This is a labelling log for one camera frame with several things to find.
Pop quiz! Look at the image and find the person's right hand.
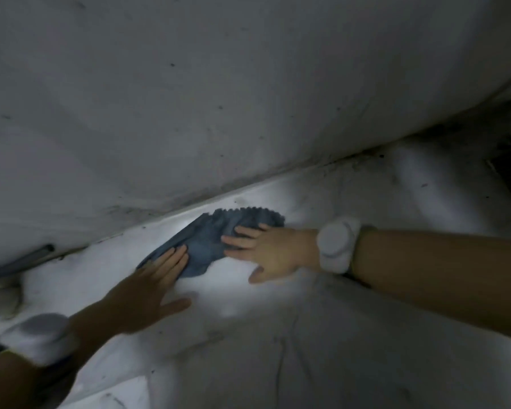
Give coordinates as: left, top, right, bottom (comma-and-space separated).
221, 223, 321, 285

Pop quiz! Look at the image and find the person's left hand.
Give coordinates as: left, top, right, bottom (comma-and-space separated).
97, 245, 192, 335

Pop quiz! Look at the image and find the blue cleaning cloth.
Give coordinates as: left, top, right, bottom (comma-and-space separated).
136, 206, 286, 279

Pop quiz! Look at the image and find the person's left forearm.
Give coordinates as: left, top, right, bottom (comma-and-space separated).
0, 301, 108, 409

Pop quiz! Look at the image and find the person's right forearm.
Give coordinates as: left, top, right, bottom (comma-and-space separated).
353, 228, 511, 345

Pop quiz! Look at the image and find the white wrist tracker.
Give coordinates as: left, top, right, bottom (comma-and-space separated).
0, 313, 81, 368
316, 217, 377, 289

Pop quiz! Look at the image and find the grey pipe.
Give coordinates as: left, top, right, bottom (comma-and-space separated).
0, 244, 55, 287

